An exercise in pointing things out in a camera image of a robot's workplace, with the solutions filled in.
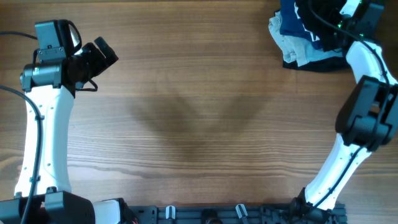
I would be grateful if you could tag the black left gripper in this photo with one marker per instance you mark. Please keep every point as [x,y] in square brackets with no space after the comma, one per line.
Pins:
[101,64]

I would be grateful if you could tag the black polo shirt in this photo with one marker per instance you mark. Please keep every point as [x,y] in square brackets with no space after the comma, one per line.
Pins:
[329,11]

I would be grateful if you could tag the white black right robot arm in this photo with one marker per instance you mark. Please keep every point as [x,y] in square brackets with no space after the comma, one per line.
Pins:
[368,119]

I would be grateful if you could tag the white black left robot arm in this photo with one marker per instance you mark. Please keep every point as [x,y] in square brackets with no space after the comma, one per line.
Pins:
[60,68]

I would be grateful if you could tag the navy blue folded shirt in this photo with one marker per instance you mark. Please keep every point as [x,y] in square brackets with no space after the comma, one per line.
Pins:
[291,26]

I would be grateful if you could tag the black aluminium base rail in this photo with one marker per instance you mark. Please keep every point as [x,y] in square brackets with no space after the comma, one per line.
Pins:
[265,214]

